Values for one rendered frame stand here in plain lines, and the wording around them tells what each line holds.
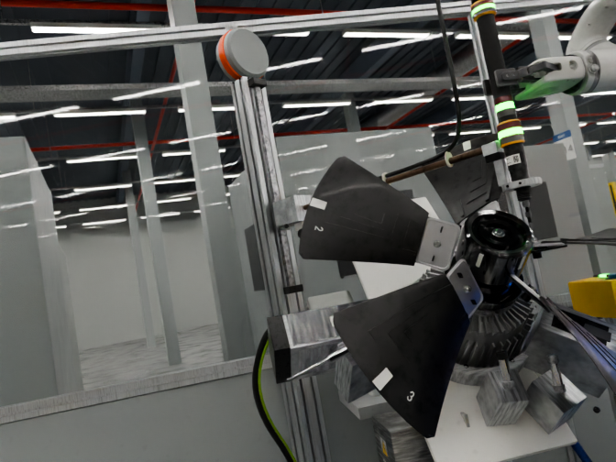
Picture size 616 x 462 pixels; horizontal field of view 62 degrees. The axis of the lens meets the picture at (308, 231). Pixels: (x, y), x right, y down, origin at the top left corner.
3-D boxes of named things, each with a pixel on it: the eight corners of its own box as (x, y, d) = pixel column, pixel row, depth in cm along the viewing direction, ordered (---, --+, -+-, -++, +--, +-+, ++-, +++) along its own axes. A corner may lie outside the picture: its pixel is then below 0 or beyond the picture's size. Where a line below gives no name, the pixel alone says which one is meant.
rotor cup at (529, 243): (427, 269, 100) (439, 218, 91) (481, 240, 105) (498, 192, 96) (482, 321, 91) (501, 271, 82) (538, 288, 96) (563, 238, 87)
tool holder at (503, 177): (486, 194, 98) (476, 145, 99) (502, 194, 103) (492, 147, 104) (533, 182, 92) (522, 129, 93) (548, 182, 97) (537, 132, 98)
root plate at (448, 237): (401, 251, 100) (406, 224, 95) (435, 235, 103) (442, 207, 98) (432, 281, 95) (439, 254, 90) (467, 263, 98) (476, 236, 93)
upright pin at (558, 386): (550, 391, 91) (543, 355, 92) (561, 389, 91) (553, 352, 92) (558, 393, 89) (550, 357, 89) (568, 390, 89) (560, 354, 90)
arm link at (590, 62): (605, 83, 97) (591, 85, 97) (574, 100, 106) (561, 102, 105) (596, 41, 98) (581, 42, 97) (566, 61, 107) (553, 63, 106)
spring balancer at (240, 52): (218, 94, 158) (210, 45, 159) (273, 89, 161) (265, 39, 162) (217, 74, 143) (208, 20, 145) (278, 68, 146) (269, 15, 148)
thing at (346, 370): (347, 404, 97) (334, 383, 100) (387, 383, 100) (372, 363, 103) (352, 366, 87) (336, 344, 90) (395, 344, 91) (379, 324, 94)
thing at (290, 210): (273, 231, 143) (268, 201, 143) (291, 229, 147) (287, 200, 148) (298, 224, 135) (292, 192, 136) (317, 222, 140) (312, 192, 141)
